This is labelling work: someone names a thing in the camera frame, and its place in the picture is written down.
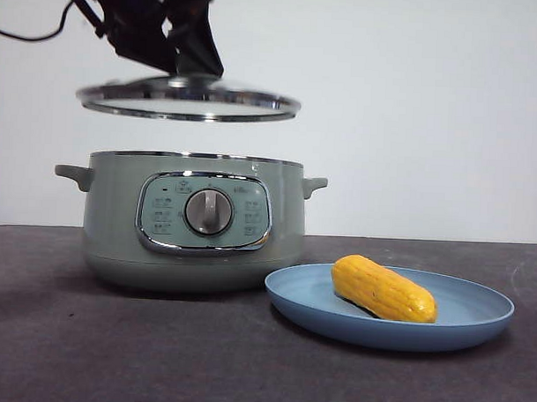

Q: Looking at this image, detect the pale green electric steamer pot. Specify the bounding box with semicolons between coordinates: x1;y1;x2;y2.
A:
50;147;329;298

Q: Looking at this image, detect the yellow corn cob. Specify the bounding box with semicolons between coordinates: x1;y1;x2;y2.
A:
329;254;440;325

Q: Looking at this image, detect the glass lid with green knob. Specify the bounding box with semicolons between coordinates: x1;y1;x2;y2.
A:
75;69;302;125

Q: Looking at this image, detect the blue round plate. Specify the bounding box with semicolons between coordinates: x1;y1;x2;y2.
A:
262;261;517;355

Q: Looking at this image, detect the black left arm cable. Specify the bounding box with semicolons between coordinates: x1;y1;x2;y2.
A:
60;0;109;40
0;0;76;43

